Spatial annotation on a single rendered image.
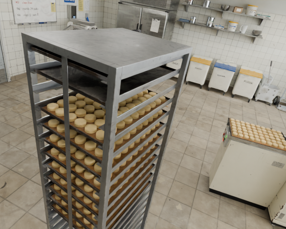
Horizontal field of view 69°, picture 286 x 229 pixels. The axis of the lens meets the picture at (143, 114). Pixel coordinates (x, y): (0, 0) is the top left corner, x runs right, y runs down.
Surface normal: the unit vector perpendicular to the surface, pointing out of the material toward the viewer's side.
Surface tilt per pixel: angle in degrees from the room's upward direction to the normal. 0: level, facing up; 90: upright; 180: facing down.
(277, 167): 90
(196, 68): 92
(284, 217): 90
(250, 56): 90
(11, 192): 0
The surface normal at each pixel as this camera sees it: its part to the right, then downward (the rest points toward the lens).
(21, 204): 0.15, -0.85
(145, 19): -0.39, 0.41
